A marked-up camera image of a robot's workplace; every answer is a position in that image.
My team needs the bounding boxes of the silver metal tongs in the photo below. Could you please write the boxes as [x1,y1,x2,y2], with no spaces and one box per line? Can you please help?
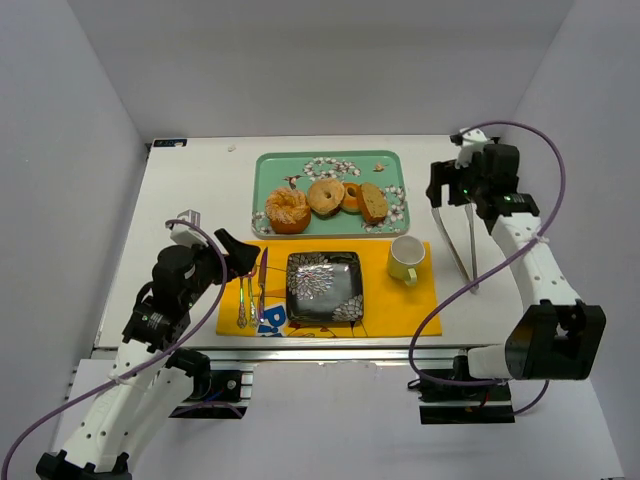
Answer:
[430,202,481,295]

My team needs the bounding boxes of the orange sugared bundt cake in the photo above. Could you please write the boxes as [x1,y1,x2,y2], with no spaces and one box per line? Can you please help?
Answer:
[265,187,311,234]

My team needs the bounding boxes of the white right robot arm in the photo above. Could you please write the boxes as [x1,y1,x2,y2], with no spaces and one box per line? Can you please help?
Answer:
[426,143,606,380]

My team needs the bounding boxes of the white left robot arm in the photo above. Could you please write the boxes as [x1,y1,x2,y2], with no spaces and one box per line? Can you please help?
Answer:
[36,220,260,479]

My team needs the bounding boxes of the brown bread slice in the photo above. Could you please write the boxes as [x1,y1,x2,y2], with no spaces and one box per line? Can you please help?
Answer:
[357,182,388,224]

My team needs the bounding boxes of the iridescent knife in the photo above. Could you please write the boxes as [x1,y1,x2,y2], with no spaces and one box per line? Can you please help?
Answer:
[258,247,269,324]

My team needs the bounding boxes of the yellow printed placemat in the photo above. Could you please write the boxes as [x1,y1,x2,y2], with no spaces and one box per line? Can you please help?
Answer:
[216,239,437,339]

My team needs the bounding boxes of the iridescent spoon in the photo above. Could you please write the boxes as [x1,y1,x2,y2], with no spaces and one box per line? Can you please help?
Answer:
[237,276,250,329]

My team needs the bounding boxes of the black floral square plate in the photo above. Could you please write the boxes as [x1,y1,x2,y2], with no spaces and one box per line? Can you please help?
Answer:
[286,251,364,323]

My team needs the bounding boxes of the pale yellow mug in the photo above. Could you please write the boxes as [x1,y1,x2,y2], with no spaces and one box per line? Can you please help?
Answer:
[387,235,426,287]

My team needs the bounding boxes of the plain beige bagel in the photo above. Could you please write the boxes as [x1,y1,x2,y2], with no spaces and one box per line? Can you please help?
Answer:
[307,178,344,217]

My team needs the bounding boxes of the green floral tray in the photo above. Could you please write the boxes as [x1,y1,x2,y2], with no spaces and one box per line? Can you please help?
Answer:
[251,150,410,238]

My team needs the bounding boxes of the small orange donut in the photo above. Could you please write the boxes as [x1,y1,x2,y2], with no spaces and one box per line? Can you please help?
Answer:
[341,182,360,214]

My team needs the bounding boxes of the blue label sticker left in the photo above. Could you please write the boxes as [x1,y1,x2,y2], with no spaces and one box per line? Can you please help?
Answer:
[153,138,187,148]

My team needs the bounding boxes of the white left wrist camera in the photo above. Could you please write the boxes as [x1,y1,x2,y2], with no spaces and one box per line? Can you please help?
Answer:
[169,209,206,248]

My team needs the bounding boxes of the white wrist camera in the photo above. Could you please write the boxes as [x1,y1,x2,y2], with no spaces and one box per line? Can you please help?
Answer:
[449,128,498,169]
[169,209,206,248]

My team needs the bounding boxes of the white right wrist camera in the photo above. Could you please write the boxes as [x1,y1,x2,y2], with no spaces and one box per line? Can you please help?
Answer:
[449,128,498,169]

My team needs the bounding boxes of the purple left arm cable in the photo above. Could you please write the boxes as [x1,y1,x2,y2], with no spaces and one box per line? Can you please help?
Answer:
[0,218,229,480]

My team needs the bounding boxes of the aluminium table frame rail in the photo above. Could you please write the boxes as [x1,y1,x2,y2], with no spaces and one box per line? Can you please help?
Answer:
[92,344,481,365]

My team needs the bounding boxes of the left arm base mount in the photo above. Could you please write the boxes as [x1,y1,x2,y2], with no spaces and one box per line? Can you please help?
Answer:
[171,362,253,420]

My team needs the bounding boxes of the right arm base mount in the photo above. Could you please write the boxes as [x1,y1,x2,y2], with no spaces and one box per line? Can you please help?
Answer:
[407,350,515,426]

